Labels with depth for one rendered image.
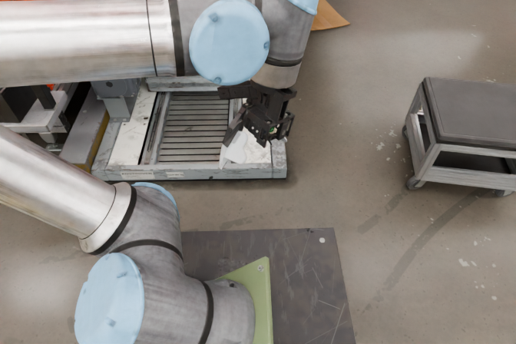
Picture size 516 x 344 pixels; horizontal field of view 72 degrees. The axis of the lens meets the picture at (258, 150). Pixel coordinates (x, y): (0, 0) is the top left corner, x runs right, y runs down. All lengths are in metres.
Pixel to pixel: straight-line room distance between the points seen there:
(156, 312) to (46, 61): 0.40
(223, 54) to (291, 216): 1.09
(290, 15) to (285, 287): 0.67
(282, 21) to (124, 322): 0.50
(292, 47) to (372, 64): 1.67
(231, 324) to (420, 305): 0.81
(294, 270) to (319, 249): 0.09
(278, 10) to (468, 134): 0.99
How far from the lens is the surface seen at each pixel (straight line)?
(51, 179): 0.69
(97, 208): 0.71
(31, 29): 0.42
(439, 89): 1.56
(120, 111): 1.74
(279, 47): 0.58
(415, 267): 1.43
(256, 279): 0.76
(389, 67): 2.24
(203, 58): 0.39
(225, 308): 0.71
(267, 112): 0.65
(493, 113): 1.55
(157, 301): 0.64
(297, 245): 1.03
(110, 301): 0.62
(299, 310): 0.96
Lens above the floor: 1.21
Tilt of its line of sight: 48 degrees down
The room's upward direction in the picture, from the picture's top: straight up
